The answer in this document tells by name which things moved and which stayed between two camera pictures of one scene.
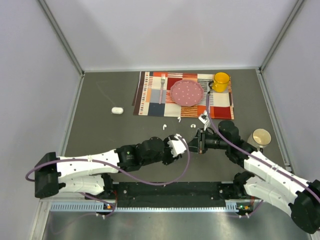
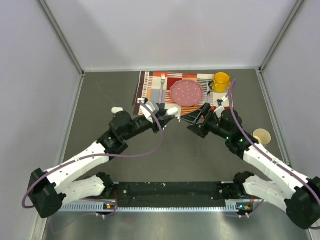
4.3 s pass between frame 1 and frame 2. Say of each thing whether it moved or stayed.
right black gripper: moved
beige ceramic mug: stayed
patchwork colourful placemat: stayed
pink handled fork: stayed
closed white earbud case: stayed
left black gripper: moved
